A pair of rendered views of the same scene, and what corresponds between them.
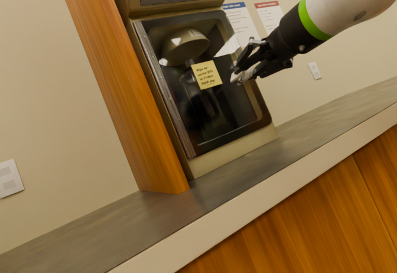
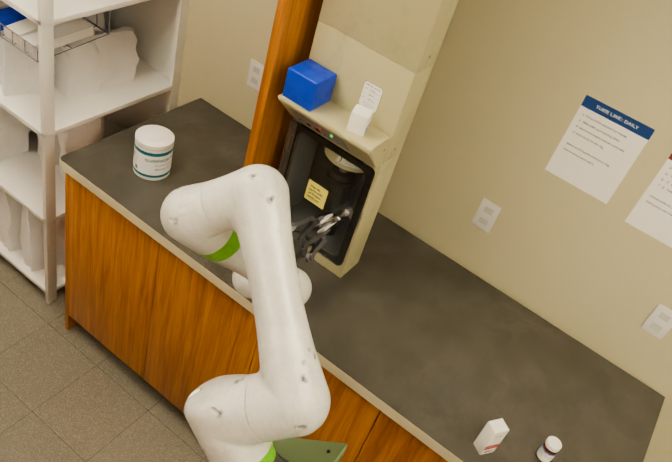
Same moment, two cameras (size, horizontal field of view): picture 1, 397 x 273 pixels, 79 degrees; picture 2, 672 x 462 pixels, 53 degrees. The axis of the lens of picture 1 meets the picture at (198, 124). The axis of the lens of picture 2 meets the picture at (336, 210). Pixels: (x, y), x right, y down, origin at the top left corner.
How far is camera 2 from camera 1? 2.05 m
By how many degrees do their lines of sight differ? 62
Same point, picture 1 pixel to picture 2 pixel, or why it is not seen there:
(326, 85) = (653, 353)
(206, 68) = (319, 190)
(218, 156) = not seen: hidden behind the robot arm
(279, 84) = (562, 264)
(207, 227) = (176, 250)
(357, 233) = (238, 326)
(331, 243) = (224, 311)
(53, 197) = not seen: hidden behind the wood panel
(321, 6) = not seen: hidden behind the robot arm
